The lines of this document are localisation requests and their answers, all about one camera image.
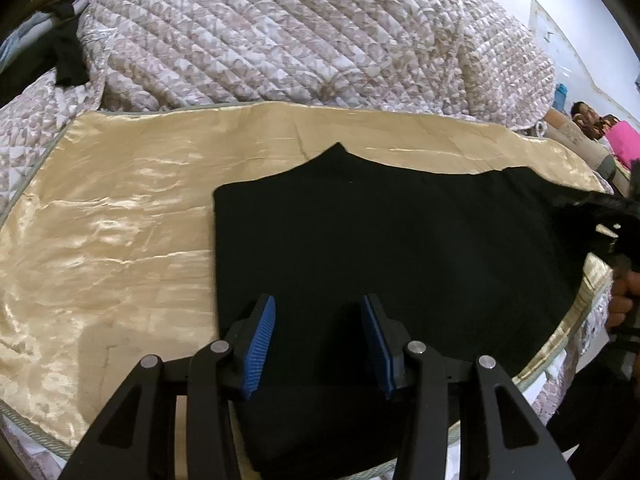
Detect golden satin bed sheet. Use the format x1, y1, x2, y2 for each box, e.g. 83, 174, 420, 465
0, 101, 618, 448

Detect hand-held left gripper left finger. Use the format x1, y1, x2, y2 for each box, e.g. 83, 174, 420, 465
60, 294, 277, 480

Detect floral quilted blanket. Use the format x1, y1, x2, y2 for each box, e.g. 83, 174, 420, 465
0, 0, 613, 480

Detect person's right hand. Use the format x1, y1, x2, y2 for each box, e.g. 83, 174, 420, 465
606, 269, 640, 332

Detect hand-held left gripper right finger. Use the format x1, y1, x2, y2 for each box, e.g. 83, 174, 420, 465
361, 294, 576, 480

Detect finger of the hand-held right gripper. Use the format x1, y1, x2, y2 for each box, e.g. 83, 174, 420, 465
550, 191, 623, 221

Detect pink cloth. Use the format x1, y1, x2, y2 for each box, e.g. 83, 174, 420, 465
606, 119, 640, 167

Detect black pants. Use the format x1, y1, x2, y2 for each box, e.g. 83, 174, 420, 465
212, 142, 608, 476

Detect dark crumpled garment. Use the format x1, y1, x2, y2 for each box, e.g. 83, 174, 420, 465
50, 2, 101, 87

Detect person's dark clothing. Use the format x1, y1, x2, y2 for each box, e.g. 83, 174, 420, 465
545, 332, 640, 480

